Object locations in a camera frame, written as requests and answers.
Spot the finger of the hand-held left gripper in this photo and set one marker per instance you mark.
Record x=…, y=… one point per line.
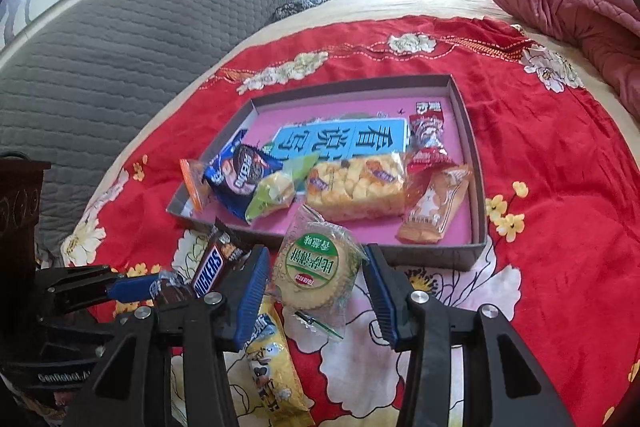
x=130, y=288

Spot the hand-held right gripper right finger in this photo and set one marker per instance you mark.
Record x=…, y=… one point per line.
x=385, y=302

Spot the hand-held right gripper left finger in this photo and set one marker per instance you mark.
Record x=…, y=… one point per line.
x=250, y=297

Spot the brown chocolate bar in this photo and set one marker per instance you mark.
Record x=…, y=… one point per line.
x=210, y=264

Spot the shallow cardboard box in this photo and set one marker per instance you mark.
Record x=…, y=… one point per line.
x=425, y=259

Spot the round cracker packet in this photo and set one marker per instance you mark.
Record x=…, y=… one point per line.
x=315, y=267

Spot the yellow cow-print snack packet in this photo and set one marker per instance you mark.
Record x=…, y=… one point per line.
x=272, y=372

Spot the orange snack packet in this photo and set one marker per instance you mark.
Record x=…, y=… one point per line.
x=435, y=207

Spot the green candy packet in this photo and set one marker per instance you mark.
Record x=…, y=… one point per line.
x=275, y=192

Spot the clear yellow cake packet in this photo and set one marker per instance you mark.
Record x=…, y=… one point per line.
x=360, y=189

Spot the orange-trimmed clear snack packet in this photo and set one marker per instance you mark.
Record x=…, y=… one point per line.
x=192, y=187

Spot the blue cookie packet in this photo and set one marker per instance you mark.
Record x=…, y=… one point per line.
x=240, y=177

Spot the red snack packet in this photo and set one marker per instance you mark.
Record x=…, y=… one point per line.
x=427, y=137

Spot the dark wooden nightstand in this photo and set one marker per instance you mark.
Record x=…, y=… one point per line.
x=20, y=217

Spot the red floral blanket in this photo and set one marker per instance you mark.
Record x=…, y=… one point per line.
x=550, y=182

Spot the grey quilted headboard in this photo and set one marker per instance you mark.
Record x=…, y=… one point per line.
x=100, y=82

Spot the dark patterned pillow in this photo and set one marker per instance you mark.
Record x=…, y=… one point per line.
x=305, y=3

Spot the pink quilt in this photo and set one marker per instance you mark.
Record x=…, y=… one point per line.
x=575, y=7

